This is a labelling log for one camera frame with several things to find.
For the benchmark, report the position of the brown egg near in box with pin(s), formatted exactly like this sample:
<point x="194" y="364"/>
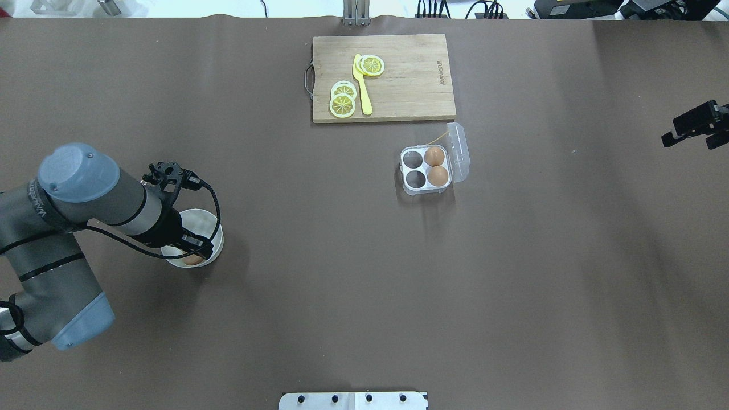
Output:
<point x="438" y="176"/>

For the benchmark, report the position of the lower lemon slice of pair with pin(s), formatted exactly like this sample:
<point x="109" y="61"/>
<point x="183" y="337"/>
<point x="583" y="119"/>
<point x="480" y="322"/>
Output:
<point x="342" y="105"/>

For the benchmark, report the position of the brown egg far in box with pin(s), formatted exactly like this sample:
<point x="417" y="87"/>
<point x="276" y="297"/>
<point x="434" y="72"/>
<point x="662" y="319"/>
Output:
<point x="434" y="156"/>

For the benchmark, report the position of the white bowl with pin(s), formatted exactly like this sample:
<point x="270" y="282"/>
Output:
<point x="201" y="222"/>

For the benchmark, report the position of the aluminium frame post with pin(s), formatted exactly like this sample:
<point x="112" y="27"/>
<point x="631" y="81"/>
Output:
<point x="356" y="13"/>

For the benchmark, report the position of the white camera stand base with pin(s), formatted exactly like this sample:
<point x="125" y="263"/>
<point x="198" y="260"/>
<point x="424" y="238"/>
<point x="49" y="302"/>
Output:
<point x="355" y="400"/>

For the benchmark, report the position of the lemon slice by knife tip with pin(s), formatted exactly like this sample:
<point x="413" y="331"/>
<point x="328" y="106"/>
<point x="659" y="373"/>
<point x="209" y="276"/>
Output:
<point x="371" y="65"/>

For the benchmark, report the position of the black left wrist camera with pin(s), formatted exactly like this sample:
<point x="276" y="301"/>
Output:
<point x="161" y="174"/>

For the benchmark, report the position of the lemon slice of pair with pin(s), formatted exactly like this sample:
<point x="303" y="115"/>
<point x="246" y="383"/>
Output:
<point x="344" y="88"/>
<point x="342" y="105"/>

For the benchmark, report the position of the upper lemon slice of pair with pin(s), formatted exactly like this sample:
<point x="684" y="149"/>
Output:
<point x="344" y="88"/>

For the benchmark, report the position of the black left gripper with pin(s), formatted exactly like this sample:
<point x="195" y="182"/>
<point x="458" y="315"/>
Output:
<point x="170" y="226"/>

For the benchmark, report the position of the clear plastic egg box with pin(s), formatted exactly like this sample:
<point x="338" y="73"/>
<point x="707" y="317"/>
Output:
<point x="414" y="170"/>

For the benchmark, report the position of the brown egg in box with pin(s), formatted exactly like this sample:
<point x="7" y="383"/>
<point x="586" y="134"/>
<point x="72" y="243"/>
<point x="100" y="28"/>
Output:
<point x="434" y="156"/>
<point x="438" y="176"/>

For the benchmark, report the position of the brown egg from bowl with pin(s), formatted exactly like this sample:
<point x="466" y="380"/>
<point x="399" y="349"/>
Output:
<point x="192" y="260"/>

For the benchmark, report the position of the yellow plastic knife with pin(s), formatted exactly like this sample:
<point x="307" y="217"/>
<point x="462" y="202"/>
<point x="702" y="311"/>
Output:
<point x="366" y="105"/>

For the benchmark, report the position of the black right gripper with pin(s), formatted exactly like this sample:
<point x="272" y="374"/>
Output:
<point x="696" y="121"/>

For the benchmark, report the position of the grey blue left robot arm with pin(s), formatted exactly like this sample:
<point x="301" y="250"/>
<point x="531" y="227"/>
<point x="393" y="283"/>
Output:
<point x="78" y="188"/>

